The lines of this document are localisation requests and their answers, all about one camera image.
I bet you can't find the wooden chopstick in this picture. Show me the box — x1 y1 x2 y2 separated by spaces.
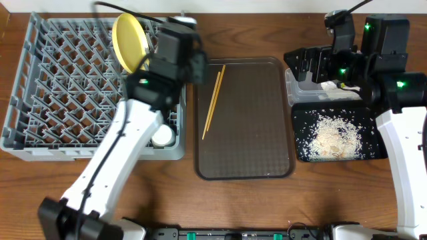
206 65 226 132
201 71 221 140

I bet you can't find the white ribbed cup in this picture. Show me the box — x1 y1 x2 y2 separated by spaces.
151 124 176 148

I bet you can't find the yellow round plate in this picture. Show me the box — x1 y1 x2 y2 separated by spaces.
112 13 149 73

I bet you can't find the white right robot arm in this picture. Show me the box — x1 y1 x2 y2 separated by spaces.
284 11 426 239

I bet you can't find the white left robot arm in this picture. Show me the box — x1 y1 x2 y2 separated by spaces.
37 17 207 239

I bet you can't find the clear plastic waste bin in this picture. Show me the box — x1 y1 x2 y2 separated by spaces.
285 68 363 107

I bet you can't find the crumpled white tissue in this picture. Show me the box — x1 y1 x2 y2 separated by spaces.
320 81 337 91

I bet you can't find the black tray with rice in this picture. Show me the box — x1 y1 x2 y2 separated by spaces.
291 101 387 163

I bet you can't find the dark brown serving tray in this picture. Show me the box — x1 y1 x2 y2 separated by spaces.
193 57 295 181

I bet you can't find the grey plastic dish rack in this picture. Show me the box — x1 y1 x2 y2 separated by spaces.
0 11 188 162

